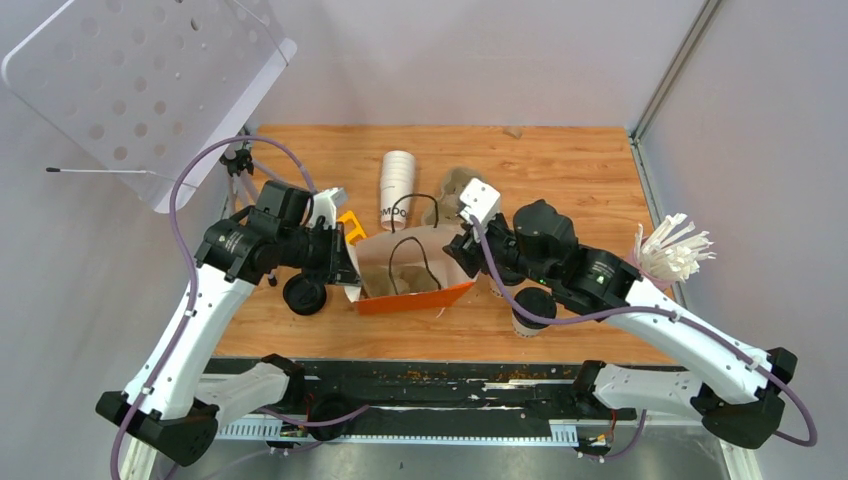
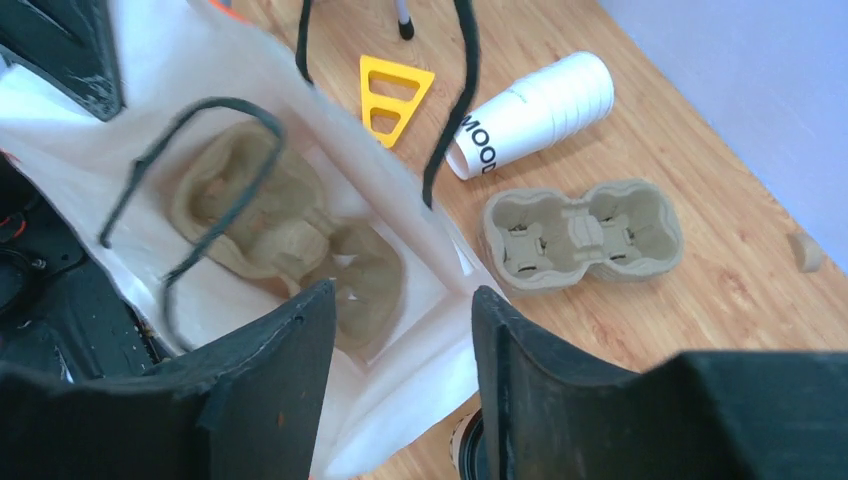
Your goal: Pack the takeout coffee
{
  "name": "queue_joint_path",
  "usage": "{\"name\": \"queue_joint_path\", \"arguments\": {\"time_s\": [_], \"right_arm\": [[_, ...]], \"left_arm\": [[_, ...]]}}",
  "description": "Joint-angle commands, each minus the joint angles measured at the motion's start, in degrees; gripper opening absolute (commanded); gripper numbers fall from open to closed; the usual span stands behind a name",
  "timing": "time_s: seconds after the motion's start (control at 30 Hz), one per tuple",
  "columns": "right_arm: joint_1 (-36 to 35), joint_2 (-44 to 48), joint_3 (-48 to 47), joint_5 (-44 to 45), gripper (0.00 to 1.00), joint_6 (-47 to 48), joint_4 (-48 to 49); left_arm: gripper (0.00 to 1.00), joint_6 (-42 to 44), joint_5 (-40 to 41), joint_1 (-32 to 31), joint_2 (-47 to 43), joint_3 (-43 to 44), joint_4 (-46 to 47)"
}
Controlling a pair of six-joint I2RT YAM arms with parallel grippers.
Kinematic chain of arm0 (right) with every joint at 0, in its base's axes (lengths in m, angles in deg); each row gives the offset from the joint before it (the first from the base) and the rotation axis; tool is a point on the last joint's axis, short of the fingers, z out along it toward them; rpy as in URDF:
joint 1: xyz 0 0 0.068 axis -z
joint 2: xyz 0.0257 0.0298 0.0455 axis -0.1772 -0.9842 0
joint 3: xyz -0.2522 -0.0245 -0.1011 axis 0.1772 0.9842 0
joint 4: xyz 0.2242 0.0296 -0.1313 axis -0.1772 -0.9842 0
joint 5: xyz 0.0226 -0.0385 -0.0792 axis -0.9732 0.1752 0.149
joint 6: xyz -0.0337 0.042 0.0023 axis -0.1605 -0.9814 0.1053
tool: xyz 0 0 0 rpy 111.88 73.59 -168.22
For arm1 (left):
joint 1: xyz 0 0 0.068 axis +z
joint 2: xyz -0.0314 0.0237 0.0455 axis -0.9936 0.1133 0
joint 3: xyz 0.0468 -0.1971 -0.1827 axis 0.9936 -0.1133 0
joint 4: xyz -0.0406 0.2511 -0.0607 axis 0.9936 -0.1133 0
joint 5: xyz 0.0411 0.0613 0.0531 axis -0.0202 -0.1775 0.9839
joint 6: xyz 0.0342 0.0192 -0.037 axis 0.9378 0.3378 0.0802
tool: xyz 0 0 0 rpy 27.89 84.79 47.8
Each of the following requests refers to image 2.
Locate single pulp cup carrier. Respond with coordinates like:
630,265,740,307
170,122,404,350

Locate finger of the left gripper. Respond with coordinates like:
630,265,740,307
1,0,125,122

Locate yellow plastic triangle holder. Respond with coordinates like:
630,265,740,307
359,55,436,149

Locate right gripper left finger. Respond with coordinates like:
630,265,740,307
1,280,336,479

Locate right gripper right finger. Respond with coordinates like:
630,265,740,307
471,287,847,479

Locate stacked pulp cup carriers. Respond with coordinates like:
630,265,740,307
479,178,684,297

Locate white tripod stand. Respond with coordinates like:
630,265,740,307
394,0,415,41

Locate stack of white paper cups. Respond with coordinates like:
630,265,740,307
445,51,615,180

